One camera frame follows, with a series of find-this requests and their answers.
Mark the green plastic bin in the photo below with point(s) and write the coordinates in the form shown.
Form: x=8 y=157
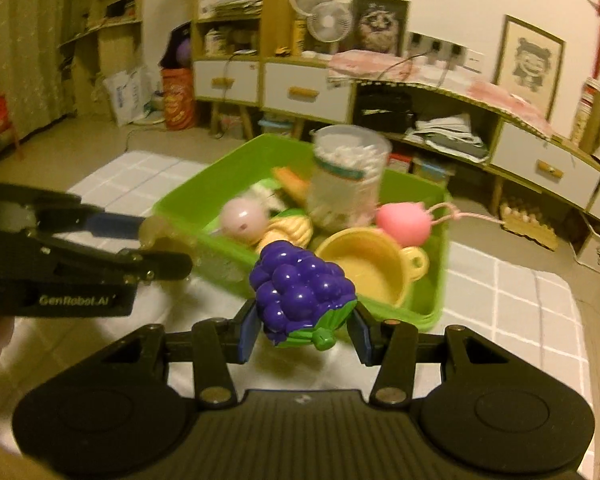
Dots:
x=215 y=180

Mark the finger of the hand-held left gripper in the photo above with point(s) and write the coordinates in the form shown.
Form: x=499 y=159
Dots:
x=120 y=226
x=165 y=266

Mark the framed cartoon picture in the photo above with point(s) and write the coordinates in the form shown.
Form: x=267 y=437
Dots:
x=527 y=67

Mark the framed raccoon picture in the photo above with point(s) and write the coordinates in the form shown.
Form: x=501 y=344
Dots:
x=380 y=25

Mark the pink fringed cloth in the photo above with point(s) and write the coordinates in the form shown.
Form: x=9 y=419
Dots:
x=505 y=97

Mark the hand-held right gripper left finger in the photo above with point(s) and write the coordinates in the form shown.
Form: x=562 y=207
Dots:
x=250 y=332

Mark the orange toy carrot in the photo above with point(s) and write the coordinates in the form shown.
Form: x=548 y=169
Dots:
x=292 y=182

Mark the pink toy pig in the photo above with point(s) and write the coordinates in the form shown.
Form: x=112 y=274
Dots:
x=402 y=225

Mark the wooden shelving unit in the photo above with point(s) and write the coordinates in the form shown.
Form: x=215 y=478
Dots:
x=105 y=35

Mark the grey checked blanket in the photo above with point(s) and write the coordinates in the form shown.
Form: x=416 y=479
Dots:
x=505 y=300

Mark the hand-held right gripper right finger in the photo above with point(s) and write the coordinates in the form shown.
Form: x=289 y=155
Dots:
x=360 y=335

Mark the purple ball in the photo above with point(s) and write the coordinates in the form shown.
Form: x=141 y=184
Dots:
x=184 y=52

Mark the wooden rack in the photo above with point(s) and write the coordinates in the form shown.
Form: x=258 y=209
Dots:
x=530 y=225

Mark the orange printed bag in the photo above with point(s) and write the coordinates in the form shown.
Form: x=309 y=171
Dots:
x=178 y=100

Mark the translucent toy hand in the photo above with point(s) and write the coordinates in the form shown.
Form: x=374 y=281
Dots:
x=160 y=232

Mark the long wooden cabinet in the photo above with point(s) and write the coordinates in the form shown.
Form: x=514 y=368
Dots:
x=430 y=105

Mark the pink clear capsule ball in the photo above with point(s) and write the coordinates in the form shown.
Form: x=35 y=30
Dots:
x=242 y=222

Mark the purple toy grapes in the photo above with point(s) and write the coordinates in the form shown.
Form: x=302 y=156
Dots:
x=300 y=290

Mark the yellow toy corn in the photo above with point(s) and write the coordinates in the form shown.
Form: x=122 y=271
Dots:
x=292 y=230

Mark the white toy starfish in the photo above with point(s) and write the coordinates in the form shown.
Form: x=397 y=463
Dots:
x=265 y=195

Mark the black bag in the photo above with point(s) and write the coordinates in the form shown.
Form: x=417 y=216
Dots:
x=382 y=110

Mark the white plastic bag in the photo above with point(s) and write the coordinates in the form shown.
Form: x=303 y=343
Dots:
x=127 y=95

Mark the clear cotton swab jar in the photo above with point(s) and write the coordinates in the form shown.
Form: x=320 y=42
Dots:
x=345 y=180

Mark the yellow toy pot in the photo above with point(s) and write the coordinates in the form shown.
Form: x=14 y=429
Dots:
x=365 y=265

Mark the clear storage box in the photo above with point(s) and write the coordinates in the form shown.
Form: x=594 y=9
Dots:
x=275 y=129

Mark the stack of papers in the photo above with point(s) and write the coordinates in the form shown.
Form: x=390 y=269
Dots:
x=445 y=137

